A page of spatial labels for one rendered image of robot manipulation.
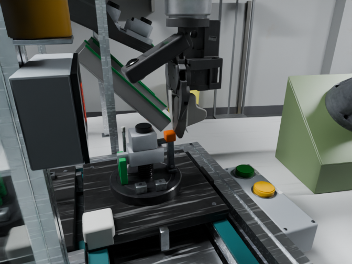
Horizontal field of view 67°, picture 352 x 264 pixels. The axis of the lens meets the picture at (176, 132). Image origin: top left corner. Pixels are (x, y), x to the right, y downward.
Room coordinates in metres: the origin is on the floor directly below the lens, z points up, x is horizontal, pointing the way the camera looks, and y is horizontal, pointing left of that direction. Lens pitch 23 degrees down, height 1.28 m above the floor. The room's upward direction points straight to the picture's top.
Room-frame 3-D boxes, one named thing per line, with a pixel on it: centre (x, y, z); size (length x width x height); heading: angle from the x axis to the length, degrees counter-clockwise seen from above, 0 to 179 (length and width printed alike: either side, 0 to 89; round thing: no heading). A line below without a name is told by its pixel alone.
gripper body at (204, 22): (0.48, -0.03, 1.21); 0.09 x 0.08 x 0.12; 108
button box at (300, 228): (0.44, -0.17, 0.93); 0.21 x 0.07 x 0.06; 18
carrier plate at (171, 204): (0.45, 0.06, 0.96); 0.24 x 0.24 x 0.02; 18
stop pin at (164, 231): (0.33, 0.02, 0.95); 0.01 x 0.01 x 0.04; 18
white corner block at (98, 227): (0.33, 0.12, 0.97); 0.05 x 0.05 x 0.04; 18
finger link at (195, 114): (0.46, -0.03, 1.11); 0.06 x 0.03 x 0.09; 108
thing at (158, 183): (0.40, 0.03, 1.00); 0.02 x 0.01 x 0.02; 108
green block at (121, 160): (0.42, 0.10, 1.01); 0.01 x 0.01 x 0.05; 18
